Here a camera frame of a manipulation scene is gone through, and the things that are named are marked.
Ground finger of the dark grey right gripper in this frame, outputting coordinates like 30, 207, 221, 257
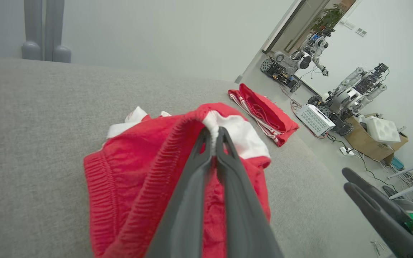
344, 182, 413, 258
342, 167, 399, 207

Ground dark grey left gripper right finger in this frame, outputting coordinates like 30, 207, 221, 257
216, 127, 284, 258

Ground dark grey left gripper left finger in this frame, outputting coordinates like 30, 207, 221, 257
146, 128, 213, 258

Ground red garment with ribbed hem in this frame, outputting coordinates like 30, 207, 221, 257
84, 103, 272, 258

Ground red garment with striped trim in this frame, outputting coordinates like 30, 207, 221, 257
228, 83, 299, 147

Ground brown cardboard box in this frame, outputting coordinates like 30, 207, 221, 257
345, 114, 409, 162

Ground white foam insert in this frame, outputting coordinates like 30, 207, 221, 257
366, 116, 402, 144

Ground white perforated box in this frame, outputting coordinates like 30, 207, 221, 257
295, 104, 336, 137

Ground grey wheeled robot with arms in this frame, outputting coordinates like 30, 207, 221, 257
308, 63, 388, 136

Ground low black wheeled robot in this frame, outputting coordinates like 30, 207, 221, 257
260, 29, 329, 93

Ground green potted plant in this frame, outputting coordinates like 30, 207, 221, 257
312, 4, 346, 33

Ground dark glass doorway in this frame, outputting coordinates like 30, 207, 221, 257
262, 0, 357, 55

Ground black floor cable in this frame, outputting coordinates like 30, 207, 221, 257
327, 133, 395, 187

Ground white metal frame bars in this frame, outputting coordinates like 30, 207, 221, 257
388, 155, 413, 200

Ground red floor cable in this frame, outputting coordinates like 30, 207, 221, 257
280, 84, 327, 139

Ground grey post with rounded base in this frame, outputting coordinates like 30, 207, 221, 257
44, 0, 72, 63
22, 0, 43, 61

